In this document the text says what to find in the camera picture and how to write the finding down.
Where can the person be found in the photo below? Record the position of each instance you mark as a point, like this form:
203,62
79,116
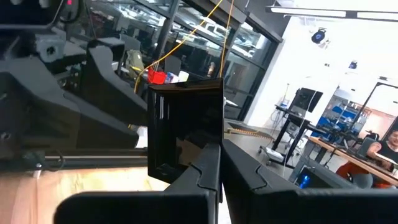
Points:
388,149

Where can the white power adapter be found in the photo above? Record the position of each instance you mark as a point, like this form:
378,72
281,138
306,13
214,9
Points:
274,154

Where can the white paper cup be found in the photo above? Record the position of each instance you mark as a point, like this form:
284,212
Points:
183,76

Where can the black square mini plate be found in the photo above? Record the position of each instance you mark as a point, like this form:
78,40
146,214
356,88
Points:
186,124

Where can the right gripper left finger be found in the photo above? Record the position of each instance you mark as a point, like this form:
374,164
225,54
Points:
205,174

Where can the black computer monitor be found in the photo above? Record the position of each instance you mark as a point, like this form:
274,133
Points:
306,99

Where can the black computer blue light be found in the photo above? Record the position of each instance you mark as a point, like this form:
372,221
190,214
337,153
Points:
306,180

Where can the red chair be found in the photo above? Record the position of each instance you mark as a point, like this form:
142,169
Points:
348,171

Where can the black rolling monitor stand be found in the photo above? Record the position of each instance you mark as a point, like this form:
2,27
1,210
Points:
292,133

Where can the red plastic box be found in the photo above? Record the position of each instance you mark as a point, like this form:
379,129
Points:
156,77

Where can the long ceiling light bar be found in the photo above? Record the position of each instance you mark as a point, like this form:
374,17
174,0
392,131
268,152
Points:
311,13

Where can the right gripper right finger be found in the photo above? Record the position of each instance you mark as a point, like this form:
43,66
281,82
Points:
242,174

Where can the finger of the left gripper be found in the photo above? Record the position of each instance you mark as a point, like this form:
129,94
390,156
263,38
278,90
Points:
46,118
105,81

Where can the blue storage bins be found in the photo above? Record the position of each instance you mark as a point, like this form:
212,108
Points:
342,113

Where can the light wooden work table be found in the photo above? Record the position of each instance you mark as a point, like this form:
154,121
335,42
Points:
357,161

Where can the grey metal table frame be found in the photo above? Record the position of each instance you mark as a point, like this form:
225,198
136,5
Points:
303,161

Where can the round ceiling camera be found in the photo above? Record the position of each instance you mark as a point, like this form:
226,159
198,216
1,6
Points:
318,35
353,64

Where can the black overhead truss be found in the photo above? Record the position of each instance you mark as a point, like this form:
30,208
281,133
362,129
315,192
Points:
385,84

